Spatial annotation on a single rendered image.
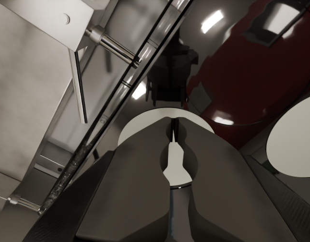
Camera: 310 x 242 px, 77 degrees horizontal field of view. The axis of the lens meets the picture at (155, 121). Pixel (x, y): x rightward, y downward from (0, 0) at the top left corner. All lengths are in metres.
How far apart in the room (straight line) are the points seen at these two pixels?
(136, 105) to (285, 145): 0.15
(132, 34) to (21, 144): 0.18
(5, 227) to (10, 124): 0.14
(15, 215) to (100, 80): 0.22
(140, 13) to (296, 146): 0.21
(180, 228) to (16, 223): 0.22
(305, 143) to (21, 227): 0.35
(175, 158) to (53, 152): 0.19
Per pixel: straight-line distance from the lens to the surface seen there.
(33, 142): 0.27
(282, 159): 0.24
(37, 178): 0.38
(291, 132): 0.22
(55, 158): 0.32
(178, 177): 0.22
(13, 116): 0.26
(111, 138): 0.20
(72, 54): 0.18
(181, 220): 0.29
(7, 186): 0.32
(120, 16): 0.24
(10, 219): 0.35
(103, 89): 0.26
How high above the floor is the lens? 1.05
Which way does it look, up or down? 60 degrees down
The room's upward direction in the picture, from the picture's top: 175 degrees counter-clockwise
